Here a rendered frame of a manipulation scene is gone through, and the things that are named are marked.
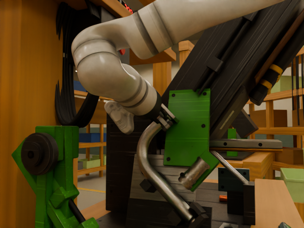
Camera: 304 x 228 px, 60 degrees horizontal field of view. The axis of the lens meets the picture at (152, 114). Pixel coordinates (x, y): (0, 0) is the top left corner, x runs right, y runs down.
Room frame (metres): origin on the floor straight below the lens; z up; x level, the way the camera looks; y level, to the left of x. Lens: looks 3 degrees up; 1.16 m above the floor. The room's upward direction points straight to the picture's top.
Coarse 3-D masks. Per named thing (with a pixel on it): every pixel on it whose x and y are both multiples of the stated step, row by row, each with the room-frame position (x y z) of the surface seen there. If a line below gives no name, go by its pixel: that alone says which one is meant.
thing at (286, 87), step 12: (300, 60) 3.48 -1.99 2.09; (276, 84) 3.49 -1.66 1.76; (288, 84) 3.45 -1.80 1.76; (300, 84) 3.49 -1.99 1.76; (276, 96) 3.39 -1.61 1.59; (288, 96) 3.18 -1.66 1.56; (252, 108) 4.74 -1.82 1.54; (252, 120) 4.10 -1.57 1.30; (264, 120) 3.82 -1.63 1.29; (276, 120) 3.81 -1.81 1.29; (300, 120) 3.14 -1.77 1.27; (264, 132) 3.64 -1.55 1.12; (276, 132) 3.40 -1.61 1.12; (288, 132) 3.20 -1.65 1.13; (300, 132) 3.01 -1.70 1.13; (300, 144) 3.71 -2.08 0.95; (276, 156) 3.60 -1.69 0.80; (288, 156) 3.36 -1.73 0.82; (300, 156) 3.29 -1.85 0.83; (276, 168) 3.42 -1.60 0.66; (300, 168) 3.09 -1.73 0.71
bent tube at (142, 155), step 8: (168, 112) 0.68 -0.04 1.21; (176, 120) 0.69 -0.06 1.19; (152, 128) 0.69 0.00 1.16; (160, 128) 0.69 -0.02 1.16; (144, 136) 0.69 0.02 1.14; (152, 136) 0.70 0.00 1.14; (144, 144) 0.69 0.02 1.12; (144, 152) 0.68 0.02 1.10; (144, 160) 0.68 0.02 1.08; (144, 168) 0.67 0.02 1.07; (152, 168) 0.67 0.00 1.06; (152, 176) 0.65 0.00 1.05; (160, 176) 0.66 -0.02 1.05; (152, 184) 0.66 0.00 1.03; (160, 184) 0.64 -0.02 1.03; (168, 184) 0.65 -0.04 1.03; (160, 192) 0.64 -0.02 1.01; (168, 192) 0.63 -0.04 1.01; (168, 200) 0.63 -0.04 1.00; (176, 200) 0.62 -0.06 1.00; (176, 208) 0.62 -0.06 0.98; (184, 208) 0.61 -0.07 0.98; (184, 216) 0.60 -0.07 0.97; (192, 216) 0.60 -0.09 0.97
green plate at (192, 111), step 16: (176, 96) 0.73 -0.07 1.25; (192, 96) 0.71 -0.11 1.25; (208, 96) 0.69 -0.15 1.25; (176, 112) 0.71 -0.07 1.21; (192, 112) 0.70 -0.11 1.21; (208, 112) 0.68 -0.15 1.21; (176, 128) 0.70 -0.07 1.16; (192, 128) 0.69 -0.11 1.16; (208, 128) 0.67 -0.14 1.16; (176, 144) 0.69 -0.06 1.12; (192, 144) 0.67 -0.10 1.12; (208, 144) 0.66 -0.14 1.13; (176, 160) 0.68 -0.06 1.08; (192, 160) 0.66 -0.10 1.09
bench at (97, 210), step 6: (204, 180) 1.47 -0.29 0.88; (210, 180) 1.47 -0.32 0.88; (216, 180) 1.47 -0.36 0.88; (96, 204) 1.01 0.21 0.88; (102, 204) 1.01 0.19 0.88; (84, 210) 0.94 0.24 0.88; (90, 210) 0.94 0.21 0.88; (96, 210) 0.94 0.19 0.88; (102, 210) 0.94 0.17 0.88; (84, 216) 0.88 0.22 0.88; (90, 216) 0.88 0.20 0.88; (96, 216) 0.88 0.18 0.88
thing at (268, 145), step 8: (216, 144) 0.77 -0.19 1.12; (224, 144) 0.76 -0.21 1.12; (232, 144) 0.76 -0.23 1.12; (240, 144) 0.75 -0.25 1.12; (248, 144) 0.74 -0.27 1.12; (256, 144) 0.73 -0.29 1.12; (264, 144) 0.73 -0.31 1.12; (272, 144) 0.72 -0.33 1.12; (280, 144) 0.71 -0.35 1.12; (280, 152) 0.71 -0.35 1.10
